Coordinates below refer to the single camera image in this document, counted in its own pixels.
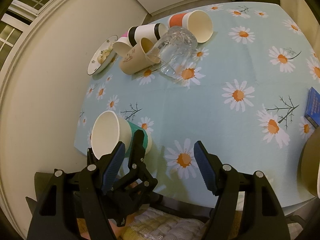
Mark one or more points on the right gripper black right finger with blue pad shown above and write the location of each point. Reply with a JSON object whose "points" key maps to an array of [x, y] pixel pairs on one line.
{"points": [[247, 206]]}

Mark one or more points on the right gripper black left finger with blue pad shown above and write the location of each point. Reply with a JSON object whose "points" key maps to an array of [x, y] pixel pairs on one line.
{"points": [[55, 214]]}

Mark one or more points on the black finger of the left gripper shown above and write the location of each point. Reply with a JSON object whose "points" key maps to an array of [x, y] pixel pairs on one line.
{"points": [[137, 152]]}

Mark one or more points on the teal white paper cup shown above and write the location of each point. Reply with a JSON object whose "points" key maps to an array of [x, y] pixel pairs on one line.
{"points": [[109, 129]]}

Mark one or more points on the beige paper cup with drawing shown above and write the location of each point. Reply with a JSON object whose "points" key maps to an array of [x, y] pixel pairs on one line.
{"points": [[137, 59]]}

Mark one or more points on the pink white paper cup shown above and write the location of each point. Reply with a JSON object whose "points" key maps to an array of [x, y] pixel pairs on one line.
{"points": [[122, 45]]}

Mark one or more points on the white black striped paper cup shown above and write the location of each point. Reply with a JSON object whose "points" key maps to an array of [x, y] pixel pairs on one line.
{"points": [[151, 31]]}

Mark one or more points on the orange white paper cup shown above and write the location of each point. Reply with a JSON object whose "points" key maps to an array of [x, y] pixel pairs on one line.
{"points": [[197, 22]]}

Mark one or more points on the quilted seat cushion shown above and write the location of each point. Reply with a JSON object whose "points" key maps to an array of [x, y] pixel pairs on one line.
{"points": [[154, 224]]}

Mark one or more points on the olive round object at edge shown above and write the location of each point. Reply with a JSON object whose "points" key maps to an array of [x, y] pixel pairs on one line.
{"points": [[309, 164]]}

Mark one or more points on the white floral plate with food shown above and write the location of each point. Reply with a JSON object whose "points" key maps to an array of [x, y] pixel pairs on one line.
{"points": [[102, 57]]}

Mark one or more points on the light blue daisy tablecloth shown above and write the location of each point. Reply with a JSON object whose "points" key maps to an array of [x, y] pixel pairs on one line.
{"points": [[243, 94]]}

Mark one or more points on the blue box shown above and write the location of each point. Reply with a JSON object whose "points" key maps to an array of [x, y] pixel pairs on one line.
{"points": [[312, 112]]}

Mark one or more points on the window frame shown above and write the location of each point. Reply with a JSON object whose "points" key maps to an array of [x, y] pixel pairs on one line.
{"points": [[17, 18]]}

